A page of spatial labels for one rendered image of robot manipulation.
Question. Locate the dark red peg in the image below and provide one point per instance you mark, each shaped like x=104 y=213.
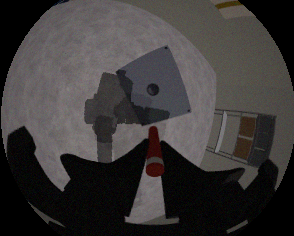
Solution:
x=154 y=161

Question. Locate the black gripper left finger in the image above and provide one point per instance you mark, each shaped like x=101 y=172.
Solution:
x=120 y=178

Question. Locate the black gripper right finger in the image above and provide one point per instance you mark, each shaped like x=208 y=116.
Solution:
x=184 y=183

